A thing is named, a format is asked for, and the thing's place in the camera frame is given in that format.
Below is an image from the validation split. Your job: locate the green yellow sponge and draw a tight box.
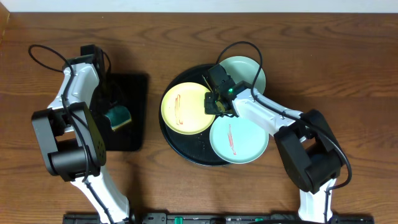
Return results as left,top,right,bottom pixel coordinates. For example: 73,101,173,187
104,105,132,131

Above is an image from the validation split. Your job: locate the yellow plate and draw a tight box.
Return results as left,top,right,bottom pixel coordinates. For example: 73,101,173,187
160,82,215,135

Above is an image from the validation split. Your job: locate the light blue plate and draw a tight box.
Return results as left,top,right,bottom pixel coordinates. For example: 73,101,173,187
210,116,269,164
220,56,266,94

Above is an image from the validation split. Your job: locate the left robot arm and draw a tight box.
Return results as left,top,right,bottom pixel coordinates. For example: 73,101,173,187
32,53,136,223

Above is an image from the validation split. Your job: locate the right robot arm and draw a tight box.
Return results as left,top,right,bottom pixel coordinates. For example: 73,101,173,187
203,64,352,223

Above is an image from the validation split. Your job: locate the black rectangular tray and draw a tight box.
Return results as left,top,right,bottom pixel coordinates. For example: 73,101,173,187
91,73,148,151

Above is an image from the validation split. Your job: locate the black round tray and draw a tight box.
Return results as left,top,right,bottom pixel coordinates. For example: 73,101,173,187
159,64,231,166

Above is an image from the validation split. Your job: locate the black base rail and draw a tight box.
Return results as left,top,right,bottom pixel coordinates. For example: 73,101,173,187
62,211,376,224

